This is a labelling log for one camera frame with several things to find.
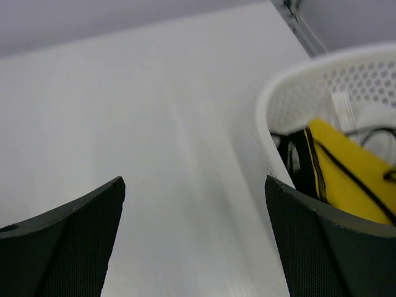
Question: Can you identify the white perforated plastic basket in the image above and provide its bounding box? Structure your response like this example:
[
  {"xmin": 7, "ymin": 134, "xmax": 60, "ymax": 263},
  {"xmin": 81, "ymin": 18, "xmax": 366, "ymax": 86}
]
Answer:
[{"xmin": 256, "ymin": 43, "xmax": 395, "ymax": 186}]

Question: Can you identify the black lace bra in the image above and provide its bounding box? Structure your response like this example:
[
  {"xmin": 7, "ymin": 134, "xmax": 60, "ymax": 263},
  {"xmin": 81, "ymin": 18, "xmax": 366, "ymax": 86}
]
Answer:
[{"xmin": 270, "ymin": 127, "xmax": 328, "ymax": 203}]

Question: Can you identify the yellow bra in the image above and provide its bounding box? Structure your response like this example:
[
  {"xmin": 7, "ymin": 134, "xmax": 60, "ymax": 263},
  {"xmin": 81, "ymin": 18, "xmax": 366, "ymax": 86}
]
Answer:
[{"xmin": 304, "ymin": 119, "xmax": 395, "ymax": 226}]

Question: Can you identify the right aluminium frame post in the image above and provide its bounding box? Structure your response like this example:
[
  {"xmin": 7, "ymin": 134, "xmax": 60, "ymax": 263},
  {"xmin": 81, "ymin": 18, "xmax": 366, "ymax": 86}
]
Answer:
[{"xmin": 282, "ymin": 0, "xmax": 327, "ymax": 57}]

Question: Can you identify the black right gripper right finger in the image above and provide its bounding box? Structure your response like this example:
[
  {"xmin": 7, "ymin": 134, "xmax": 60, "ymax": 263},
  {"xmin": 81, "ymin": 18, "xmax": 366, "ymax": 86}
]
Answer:
[{"xmin": 265, "ymin": 176, "xmax": 395, "ymax": 296}]

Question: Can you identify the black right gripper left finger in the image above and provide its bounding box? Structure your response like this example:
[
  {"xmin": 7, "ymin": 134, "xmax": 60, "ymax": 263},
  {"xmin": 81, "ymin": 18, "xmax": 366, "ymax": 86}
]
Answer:
[{"xmin": 1, "ymin": 176, "xmax": 126, "ymax": 296}]

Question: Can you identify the white garment in basket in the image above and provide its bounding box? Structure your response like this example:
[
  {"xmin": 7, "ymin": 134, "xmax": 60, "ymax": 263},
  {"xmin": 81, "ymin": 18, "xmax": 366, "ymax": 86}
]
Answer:
[{"xmin": 330, "ymin": 91, "xmax": 395, "ymax": 165}]

